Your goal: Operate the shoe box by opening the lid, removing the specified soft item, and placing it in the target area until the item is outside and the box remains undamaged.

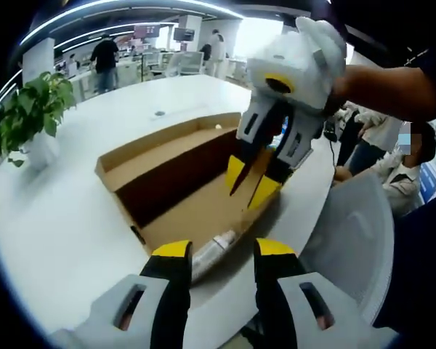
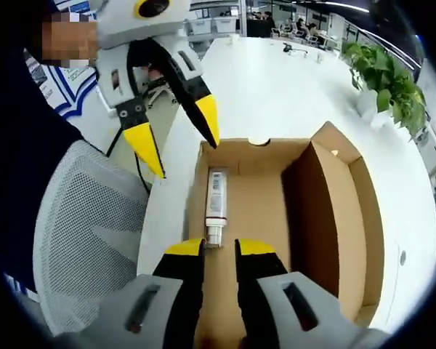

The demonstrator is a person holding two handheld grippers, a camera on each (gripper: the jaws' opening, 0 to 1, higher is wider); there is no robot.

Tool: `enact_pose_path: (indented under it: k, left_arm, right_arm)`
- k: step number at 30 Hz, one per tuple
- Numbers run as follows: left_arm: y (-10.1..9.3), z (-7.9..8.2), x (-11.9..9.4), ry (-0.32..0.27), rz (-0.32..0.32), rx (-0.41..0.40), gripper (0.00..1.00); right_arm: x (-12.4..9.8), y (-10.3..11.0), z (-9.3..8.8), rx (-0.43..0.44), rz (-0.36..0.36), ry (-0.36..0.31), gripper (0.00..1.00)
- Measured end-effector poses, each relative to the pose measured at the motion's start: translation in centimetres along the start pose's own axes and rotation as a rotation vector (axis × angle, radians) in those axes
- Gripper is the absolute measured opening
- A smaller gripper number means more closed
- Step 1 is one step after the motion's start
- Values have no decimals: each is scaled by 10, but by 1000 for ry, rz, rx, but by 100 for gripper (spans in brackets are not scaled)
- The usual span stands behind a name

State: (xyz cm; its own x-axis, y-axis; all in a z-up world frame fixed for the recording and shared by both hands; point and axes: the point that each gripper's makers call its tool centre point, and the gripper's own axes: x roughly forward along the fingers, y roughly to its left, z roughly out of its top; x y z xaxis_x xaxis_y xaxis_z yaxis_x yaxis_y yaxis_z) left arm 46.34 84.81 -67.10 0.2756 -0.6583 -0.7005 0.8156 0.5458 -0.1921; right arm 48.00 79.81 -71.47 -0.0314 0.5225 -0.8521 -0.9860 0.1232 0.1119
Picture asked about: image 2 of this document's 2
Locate white blue display board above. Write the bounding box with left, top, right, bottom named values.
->
left=25, top=50, right=100, bottom=119

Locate clear storage bin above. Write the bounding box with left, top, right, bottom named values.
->
left=192, top=17, right=215, bottom=36
left=214, top=16, right=239, bottom=33

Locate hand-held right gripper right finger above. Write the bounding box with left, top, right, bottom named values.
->
left=234, top=238, right=357, bottom=349

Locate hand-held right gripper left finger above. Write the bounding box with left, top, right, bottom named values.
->
left=68, top=238, right=207, bottom=349

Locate white tube with cap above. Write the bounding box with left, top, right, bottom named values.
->
left=204, top=166, right=229, bottom=248

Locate grey mesh office chair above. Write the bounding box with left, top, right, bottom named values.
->
left=32, top=140, right=150, bottom=337

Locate potted green plant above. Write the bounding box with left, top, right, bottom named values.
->
left=343, top=41, right=428, bottom=142

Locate brown cardboard shoe box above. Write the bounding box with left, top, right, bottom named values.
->
left=184, top=121, right=385, bottom=349

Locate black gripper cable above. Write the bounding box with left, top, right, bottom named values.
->
left=107, top=130, right=152, bottom=193

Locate person's dark shirt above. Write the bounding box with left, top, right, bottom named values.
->
left=0, top=0, right=86, bottom=295

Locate small black desk device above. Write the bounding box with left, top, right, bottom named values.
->
left=282, top=42, right=309, bottom=57

